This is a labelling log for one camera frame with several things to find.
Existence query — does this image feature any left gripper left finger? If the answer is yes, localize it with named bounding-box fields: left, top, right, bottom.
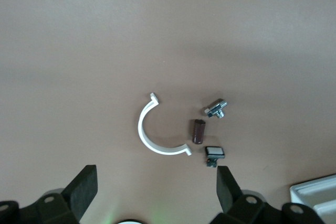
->
left=0, top=165, right=98, bottom=224

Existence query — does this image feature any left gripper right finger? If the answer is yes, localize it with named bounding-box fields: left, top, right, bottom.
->
left=212, top=165, right=326, bottom=224

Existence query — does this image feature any white square push button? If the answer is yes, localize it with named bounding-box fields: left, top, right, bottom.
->
left=204, top=146, right=226, bottom=168

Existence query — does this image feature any white drawer cabinet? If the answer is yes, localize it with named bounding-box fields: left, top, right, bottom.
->
left=289, top=173, right=336, bottom=224

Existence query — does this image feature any dark brown ribbed block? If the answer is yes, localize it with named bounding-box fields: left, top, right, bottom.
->
left=189, top=119, right=206, bottom=145

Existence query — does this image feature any silver metal bolt with nut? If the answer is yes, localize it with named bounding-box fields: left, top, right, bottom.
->
left=204, top=99, right=228, bottom=119

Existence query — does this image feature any white semicircular pipe clamp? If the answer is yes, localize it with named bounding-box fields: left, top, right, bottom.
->
left=138, top=92, right=193, bottom=157

